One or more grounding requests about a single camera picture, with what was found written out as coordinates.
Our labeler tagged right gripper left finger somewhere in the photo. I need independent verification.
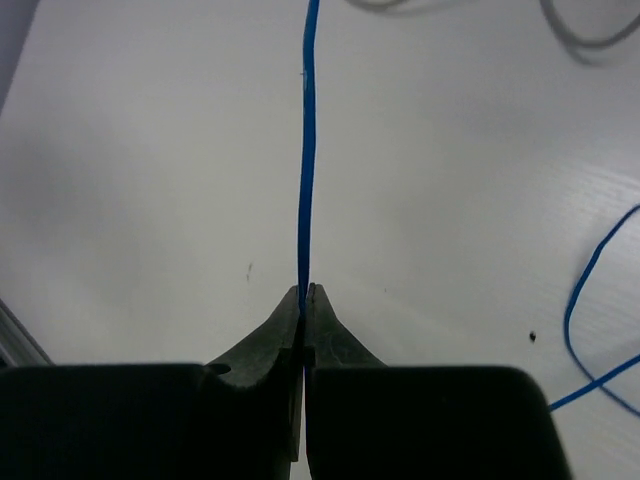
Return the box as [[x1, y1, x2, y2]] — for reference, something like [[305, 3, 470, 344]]
[[1, 290, 303, 479]]

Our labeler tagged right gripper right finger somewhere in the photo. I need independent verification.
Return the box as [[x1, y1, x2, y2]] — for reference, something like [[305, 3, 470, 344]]
[[305, 284, 571, 479]]

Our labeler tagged aluminium rail left side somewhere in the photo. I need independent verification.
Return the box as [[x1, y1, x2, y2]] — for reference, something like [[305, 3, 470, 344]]
[[0, 301, 54, 367]]

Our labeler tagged grey headphone cable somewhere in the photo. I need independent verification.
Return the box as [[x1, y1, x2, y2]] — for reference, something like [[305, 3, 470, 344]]
[[344, 0, 640, 51]]

